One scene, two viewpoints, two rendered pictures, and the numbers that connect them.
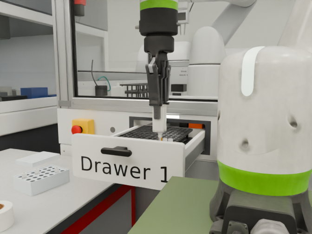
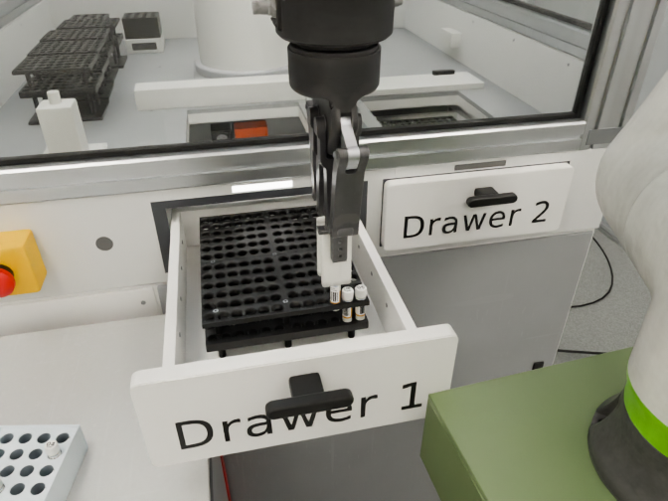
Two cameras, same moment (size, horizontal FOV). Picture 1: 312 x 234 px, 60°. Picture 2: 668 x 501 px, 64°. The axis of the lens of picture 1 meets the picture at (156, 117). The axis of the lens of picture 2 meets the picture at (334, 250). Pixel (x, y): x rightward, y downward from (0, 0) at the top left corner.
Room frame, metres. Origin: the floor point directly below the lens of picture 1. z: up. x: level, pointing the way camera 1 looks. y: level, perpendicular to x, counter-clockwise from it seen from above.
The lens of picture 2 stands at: (0.31, 0.24, 1.26)
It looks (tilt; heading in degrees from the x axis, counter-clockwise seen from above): 33 degrees down; 326
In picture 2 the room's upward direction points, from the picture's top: straight up
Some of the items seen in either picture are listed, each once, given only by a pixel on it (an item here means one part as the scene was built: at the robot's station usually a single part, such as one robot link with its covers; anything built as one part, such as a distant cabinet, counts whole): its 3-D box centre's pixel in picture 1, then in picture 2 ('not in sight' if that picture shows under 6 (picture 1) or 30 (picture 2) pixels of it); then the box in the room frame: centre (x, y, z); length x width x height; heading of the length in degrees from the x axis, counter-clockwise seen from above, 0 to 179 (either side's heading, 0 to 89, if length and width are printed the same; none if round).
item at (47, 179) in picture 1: (42, 178); (17, 489); (0.74, 0.33, 0.78); 0.12 x 0.08 x 0.04; 147
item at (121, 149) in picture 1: (118, 150); (307, 393); (0.59, 0.08, 0.91); 0.07 x 0.04 x 0.01; 69
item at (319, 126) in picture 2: (157, 83); (338, 177); (0.67, 0.00, 1.05); 0.04 x 0.01 x 0.11; 70
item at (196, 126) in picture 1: (191, 122); not in sight; (1.26, -0.17, 0.86); 0.11 x 0.04 x 0.06; 69
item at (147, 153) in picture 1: (124, 160); (303, 395); (0.62, 0.07, 0.87); 0.29 x 0.02 x 0.11; 69
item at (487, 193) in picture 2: not in sight; (488, 196); (0.76, -0.32, 0.91); 0.07 x 0.04 x 0.01; 69
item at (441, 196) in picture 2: not in sight; (476, 207); (0.78, -0.33, 0.87); 0.29 x 0.02 x 0.11; 69
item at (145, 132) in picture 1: (155, 143); (275, 275); (0.80, 0.00, 0.87); 0.22 x 0.18 x 0.06; 159
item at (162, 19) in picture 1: (157, 24); (329, 1); (0.69, 0.00, 1.20); 0.12 x 0.09 x 0.06; 70
